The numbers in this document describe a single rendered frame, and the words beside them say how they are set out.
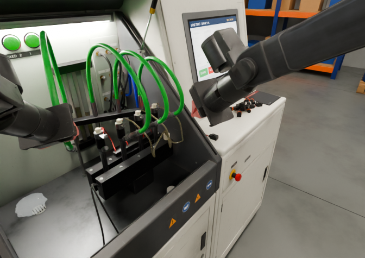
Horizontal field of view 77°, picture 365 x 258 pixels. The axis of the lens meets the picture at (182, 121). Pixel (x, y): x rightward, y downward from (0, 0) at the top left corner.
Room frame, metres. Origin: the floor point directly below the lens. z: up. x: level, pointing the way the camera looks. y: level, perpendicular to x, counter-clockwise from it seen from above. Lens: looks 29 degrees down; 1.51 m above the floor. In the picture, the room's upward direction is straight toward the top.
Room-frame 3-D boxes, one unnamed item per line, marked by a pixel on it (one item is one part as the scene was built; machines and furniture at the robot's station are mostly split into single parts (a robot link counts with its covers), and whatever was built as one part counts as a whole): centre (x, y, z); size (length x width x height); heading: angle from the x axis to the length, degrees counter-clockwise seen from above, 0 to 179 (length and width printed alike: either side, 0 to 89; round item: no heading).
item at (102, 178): (0.71, 0.19, 0.91); 0.34 x 0.10 x 0.15; 139
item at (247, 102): (1.08, -0.32, 1.01); 0.23 x 0.11 x 0.06; 139
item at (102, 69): (0.97, 0.31, 1.20); 0.13 x 0.03 x 0.31; 139
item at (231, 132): (1.05, -0.30, 0.97); 0.70 x 0.22 x 0.03; 139
